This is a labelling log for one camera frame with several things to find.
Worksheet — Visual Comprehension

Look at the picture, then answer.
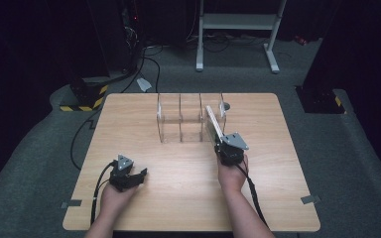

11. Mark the white paper scrap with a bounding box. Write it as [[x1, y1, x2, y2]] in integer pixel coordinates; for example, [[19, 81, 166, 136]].
[[136, 77, 153, 93]]

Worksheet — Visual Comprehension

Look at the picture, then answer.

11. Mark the left hand-held gripper cable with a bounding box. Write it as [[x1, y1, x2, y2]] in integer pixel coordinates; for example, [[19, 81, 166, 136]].
[[89, 161, 117, 226]]

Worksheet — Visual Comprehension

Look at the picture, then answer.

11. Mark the small red object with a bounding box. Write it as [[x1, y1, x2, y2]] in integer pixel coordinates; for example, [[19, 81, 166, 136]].
[[293, 35, 310, 47]]

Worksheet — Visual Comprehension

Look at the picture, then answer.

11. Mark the black floor cable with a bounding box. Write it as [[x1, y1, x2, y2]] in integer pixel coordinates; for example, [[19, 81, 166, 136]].
[[69, 108, 102, 172]]

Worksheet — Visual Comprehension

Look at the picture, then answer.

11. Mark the green leaf picture book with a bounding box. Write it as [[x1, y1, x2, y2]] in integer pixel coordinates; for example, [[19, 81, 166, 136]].
[[204, 104, 225, 145]]

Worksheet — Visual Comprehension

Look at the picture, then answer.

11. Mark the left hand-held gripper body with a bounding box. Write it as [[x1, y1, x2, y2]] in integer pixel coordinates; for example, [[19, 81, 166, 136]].
[[108, 154, 135, 193]]

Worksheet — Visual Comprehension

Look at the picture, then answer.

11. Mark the black equipment rack with cables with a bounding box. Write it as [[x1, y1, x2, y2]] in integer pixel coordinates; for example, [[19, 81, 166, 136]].
[[117, 0, 148, 76]]

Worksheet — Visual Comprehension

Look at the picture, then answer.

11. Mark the clear acrylic book rack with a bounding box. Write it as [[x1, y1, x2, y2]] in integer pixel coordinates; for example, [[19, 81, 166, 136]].
[[156, 91, 228, 144]]

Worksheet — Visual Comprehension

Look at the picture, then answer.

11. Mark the hand-held gripper cable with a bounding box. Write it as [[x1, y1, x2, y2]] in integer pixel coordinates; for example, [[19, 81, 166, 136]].
[[89, 161, 117, 226], [235, 163, 270, 230]]

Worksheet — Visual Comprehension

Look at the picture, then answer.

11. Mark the grey tape strip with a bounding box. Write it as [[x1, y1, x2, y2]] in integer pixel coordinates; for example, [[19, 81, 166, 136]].
[[61, 199, 83, 210], [300, 194, 321, 205]]

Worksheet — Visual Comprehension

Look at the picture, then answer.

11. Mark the white metal stand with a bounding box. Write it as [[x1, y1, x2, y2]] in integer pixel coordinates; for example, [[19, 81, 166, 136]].
[[194, 0, 289, 74]]

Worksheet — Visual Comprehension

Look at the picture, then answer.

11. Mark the person's right hand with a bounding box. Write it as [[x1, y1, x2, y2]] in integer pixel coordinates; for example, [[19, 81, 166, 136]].
[[217, 154, 250, 194]]

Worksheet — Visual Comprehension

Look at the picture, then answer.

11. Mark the yellow black striped stand base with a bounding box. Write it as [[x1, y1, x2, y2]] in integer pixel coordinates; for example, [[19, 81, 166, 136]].
[[59, 76, 110, 113], [295, 85, 348, 116]]

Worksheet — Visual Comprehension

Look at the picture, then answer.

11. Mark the person's left hand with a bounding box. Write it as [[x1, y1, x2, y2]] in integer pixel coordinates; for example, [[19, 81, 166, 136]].
[[98, 181, 139, 219]]

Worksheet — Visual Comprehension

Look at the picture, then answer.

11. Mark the right hand-held gripper cable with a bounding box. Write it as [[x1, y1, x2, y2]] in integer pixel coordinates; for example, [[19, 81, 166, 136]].
[[235, 163, 270, 230]]

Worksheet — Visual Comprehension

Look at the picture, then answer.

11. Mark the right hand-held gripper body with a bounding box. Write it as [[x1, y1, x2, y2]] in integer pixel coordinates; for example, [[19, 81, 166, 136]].
[[215, 131, 250, 167]]

